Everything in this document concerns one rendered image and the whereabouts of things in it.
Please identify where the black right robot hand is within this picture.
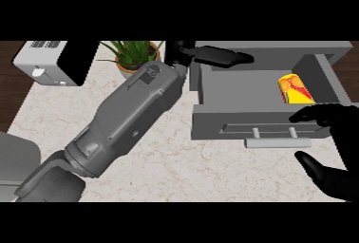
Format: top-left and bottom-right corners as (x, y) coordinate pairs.
(288, 103), (359, 203)

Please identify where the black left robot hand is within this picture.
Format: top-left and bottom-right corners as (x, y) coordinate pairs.
(164, 40), (255, 69)

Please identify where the grey drawer box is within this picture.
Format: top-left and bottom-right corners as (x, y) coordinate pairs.
(187, 53), (351, 108)

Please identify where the yellow cup with orange print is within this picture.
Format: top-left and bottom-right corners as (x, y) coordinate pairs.
(276, 73), (317, 105)

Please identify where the grey drawer front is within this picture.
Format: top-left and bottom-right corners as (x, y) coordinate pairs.
(189, 103), (334, 141)

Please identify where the grey cabinet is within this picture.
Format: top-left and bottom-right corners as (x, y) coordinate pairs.
(193, 40), (354, 78)

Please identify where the potted green plant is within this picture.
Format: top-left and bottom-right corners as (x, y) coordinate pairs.
(96, 40), (165, 80)

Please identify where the white and black toaster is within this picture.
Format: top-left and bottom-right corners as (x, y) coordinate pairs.
(12, 40), (100, 87)

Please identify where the pale grey drawer handle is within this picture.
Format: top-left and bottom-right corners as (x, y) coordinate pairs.
(242, 126), (313, 149)

